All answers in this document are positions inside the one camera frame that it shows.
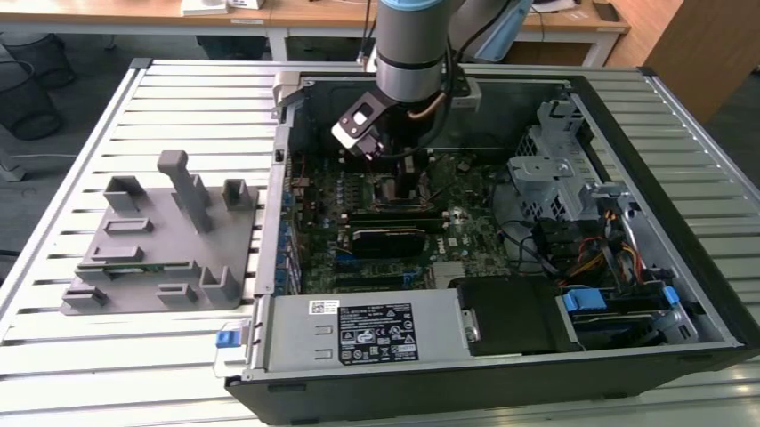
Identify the CPU socket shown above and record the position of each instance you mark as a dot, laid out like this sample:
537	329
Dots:
386	195

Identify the RAM slot black clips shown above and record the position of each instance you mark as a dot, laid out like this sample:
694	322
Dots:
394	215

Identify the silver metal drive cage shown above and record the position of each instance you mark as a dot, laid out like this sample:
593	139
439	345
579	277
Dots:
537	169

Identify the black graphics card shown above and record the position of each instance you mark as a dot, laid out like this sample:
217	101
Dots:
388	244

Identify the green motherboard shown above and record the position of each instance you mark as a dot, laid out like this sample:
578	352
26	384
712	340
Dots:
474	249

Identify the silver chipset heatsink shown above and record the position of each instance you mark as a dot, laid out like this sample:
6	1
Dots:
447	269

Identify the black expansion slot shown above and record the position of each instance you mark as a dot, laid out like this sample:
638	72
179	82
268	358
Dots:
367	282

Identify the small white device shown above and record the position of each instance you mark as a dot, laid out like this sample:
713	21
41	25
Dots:
245	3

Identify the black flat device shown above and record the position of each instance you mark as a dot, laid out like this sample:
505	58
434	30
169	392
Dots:
605	11

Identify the white box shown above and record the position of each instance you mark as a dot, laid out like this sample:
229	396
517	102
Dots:
204	6

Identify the grey parts rack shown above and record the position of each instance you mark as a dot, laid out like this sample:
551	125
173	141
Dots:
177	249

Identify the silver power supply unit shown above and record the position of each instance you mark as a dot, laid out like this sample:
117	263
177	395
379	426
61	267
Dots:
284	329

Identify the wooden cabinet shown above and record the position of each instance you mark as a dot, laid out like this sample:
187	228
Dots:
712	53

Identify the green RAM stick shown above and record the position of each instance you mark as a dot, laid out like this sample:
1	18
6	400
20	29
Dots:
141	268

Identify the blue case latch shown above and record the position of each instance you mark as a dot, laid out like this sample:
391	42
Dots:
228	338

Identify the hard disk in blue carrier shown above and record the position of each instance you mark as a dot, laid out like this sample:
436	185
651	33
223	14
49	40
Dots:
617	331

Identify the blue bay latch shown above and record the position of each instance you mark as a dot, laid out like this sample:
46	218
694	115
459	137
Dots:
669	295

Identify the black PC case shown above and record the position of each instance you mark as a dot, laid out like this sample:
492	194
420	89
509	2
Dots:
415	400

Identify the black mesh waste bin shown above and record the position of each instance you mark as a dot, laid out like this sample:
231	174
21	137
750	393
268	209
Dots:
24	107
34	58

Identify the grey stand foot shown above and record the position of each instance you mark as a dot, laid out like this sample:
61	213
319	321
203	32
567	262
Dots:
12	171

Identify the black white-rimmed camera mount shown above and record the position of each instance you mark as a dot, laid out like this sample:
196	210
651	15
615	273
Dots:
359	122

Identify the wooden desk white frame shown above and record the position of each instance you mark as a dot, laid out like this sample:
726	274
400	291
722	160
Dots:
119	20

